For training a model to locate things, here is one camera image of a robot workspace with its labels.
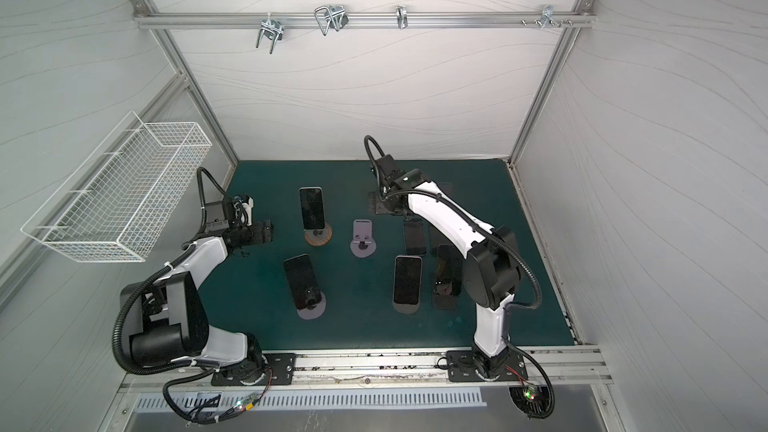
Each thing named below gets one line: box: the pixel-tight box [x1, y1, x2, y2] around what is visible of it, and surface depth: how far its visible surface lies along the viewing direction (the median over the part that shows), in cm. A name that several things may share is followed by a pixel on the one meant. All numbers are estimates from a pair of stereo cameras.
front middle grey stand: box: [392, 298, 421, 315], surface depth 85 cm
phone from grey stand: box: [428, 223, 452, 255], surface depth 58 cm
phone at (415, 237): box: [405, 218, 427, 256], surface depth 100 cm
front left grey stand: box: [296, 291, 327, 320], surface depth 84 cm
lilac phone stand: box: [350, 219, 377, 259], surface depth 93 cm
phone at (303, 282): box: [284, 254, 322, 310], surface depth 78 cm
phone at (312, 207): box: [298, 186, 326, 230], surface depth 92 cm
